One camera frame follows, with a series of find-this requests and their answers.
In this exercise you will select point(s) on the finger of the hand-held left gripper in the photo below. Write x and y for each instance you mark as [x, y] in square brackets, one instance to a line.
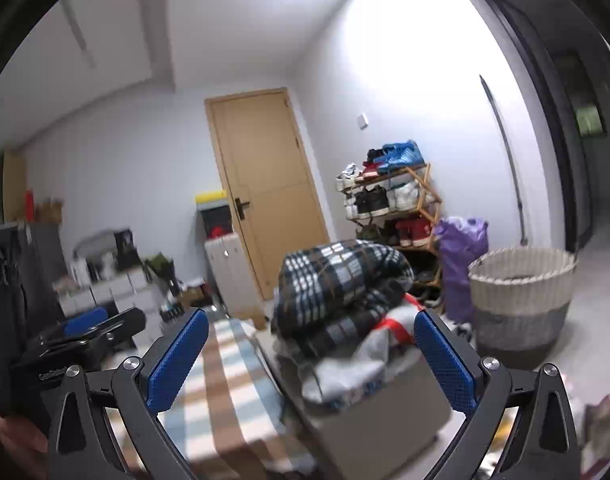
[85, 321]
[127, 325]

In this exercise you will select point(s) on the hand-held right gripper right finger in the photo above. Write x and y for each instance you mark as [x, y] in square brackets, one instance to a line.
[445, 360]

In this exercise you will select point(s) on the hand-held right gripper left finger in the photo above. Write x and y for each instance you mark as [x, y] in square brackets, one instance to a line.
[177, 360]

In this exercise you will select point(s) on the grey storage box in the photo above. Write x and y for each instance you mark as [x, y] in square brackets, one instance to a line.
[375, 430]

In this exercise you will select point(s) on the plaid fleece jacket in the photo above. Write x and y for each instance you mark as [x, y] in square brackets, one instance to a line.
[335, 280]

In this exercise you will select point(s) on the person's left hand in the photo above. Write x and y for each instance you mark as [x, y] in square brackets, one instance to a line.
[15, 445]

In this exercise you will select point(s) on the white desk with drawers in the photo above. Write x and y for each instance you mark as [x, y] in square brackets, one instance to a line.
[125, 285]

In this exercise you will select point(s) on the bed with checkered sheet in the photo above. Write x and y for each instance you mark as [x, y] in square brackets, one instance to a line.
[220, 385]

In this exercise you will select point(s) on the red striped white cloth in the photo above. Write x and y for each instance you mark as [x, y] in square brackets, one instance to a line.
[397, 320]

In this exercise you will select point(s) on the black canister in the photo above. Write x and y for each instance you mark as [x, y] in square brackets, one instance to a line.
[124, 240]

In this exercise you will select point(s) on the purple bag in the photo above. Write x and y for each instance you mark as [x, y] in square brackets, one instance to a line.
[457, 270]

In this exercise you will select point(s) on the woven laundry basket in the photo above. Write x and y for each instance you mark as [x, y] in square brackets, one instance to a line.
[520, 305]

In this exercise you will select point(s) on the white garment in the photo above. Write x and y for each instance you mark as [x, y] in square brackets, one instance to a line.
[345, 375]

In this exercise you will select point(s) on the white suitcase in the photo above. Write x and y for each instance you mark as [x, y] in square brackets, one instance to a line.
[230, 270]

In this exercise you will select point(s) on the open cardboard box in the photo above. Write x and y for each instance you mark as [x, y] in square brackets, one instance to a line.
[50, 211]

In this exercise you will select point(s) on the red box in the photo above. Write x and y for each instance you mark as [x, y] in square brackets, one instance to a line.
[30, 205]

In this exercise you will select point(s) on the black shoe box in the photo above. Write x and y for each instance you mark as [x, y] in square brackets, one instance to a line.
[217, 222]

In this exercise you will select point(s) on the yellow grey box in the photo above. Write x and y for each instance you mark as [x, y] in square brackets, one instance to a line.
[212, 199]

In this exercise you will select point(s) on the dark glass cabinet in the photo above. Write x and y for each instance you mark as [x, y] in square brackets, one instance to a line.
[14, 185]

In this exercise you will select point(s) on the wooden shoe rack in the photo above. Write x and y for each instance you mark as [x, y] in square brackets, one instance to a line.
[431, 195]

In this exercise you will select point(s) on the group of assorted shoes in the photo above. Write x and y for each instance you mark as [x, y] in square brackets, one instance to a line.
[375, 200]

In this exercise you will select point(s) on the wooden door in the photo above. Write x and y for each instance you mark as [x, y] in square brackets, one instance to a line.
[270, 185]

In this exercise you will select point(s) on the black long stick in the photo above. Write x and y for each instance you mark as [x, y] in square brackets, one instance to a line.
[508, 152]

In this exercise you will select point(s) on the dark doorway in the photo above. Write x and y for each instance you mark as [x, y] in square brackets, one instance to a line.
[560, 110]

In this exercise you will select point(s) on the white light switch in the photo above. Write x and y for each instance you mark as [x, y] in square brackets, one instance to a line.
[363, 120]

